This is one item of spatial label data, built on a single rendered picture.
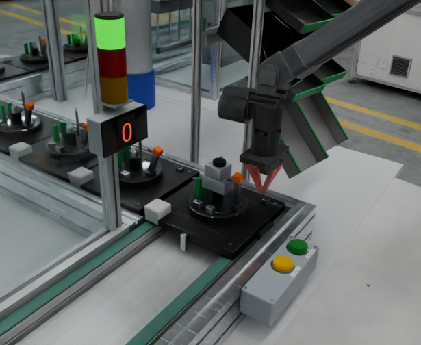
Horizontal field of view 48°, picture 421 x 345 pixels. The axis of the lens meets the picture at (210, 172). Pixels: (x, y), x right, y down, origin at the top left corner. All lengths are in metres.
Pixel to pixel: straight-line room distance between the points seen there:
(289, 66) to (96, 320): 0.58
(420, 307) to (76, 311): 0.70
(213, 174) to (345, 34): 0.40
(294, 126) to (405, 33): 3.98
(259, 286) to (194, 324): 0.15
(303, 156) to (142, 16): 0.89
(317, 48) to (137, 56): 1.10
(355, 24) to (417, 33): 4.29
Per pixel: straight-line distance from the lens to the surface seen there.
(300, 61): 0.89
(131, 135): 0.92
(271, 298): 0.90
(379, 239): 1.29
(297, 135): 1.30
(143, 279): 0.99
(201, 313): 0.87
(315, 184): 1.47
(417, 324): 1.08
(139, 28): 1.87
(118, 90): 0.88
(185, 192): 1.16
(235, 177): 1.02
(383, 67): 5.36
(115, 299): 0.95
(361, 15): 0.89
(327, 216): 1.33
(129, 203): 1.12
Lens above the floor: 1.57
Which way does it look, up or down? 29 degrees down
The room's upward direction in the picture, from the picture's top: 2 degrees clockwise
